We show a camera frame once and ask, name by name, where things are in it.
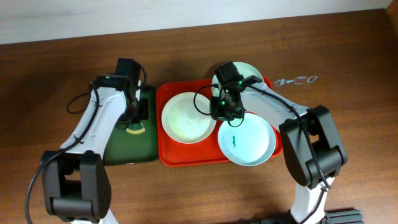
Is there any light green plate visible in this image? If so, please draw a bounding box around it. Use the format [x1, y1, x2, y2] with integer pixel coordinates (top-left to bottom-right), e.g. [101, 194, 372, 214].
[211, 62, 265, 96]

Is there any light blue plate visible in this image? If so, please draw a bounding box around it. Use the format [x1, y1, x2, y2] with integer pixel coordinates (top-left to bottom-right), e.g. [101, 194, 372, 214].
[218, 113, 277, 166]

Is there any white plate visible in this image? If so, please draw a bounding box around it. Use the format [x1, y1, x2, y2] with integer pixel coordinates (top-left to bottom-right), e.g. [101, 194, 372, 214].
[160, 92, 216, 144]

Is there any yellow green sponge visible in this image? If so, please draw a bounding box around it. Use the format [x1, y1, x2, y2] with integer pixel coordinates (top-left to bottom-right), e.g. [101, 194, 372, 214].
[126, 122, 146, 135]

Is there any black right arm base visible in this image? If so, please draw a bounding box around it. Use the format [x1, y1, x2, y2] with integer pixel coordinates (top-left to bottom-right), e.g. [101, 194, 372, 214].
[252, 209, 365, 224]

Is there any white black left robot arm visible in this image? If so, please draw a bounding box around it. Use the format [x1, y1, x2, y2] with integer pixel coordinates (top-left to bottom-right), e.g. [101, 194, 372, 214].
[39, 58, 146, 223]

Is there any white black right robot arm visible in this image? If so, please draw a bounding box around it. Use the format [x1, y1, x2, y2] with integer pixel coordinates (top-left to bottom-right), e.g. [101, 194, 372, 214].
[210, 62, 348, 223]

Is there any dark green water tray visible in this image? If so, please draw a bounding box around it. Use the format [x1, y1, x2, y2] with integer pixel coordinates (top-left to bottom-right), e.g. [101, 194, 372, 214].
[103, 86, 158, 166]

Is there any red plastic tray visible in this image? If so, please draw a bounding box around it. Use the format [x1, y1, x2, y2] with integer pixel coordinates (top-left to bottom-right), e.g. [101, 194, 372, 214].
[155, 74, 284, 168]

